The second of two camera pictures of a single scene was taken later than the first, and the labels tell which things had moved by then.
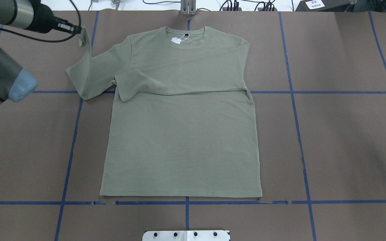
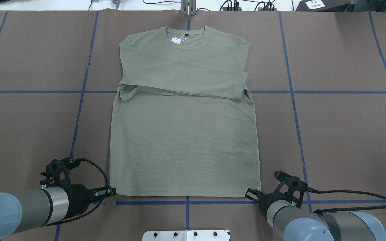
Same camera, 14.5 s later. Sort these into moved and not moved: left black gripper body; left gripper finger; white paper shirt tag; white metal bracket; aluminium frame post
Moved: left gripper finger; left black gripper body
Not moved: white metal bracket; white paper shirt tag; aluminium frame post
